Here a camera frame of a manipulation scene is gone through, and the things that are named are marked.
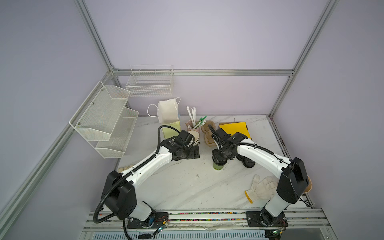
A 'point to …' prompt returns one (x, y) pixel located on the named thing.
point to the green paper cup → (217, 167)
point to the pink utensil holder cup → (190, 127)
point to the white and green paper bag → (168, 115)
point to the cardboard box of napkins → (221, 123)
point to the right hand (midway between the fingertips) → (217, 157)
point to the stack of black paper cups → (196, 136)
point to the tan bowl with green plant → (310, 185)
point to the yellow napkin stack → (232, 128)
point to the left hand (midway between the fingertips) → (191, 155)
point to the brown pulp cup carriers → (205, 128)
